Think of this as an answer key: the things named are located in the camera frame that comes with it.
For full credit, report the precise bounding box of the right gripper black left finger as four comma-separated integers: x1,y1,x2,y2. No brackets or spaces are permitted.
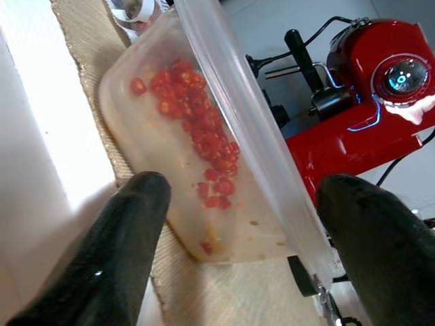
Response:
6,170,172,326

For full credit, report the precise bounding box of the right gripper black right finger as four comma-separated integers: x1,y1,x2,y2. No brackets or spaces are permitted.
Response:
315,173,435,326

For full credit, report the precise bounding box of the clear container with chopped chili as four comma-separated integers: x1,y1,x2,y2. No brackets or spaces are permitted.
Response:
98,0,341,283

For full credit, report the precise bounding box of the black metal clip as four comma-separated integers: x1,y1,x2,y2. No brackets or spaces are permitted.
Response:
287,254,344,326

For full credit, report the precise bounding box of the red coffee machine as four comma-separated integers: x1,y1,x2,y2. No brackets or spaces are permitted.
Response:
285,18,435,211

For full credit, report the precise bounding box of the beige corrugated mat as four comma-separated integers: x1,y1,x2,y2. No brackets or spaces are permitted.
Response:
50,0,324,326

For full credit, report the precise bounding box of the black portafilter handle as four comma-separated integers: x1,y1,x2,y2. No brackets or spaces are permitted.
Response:
284,29,354,120

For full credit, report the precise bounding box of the black coffee machine cable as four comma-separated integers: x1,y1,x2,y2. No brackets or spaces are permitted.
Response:
246,15,361,81

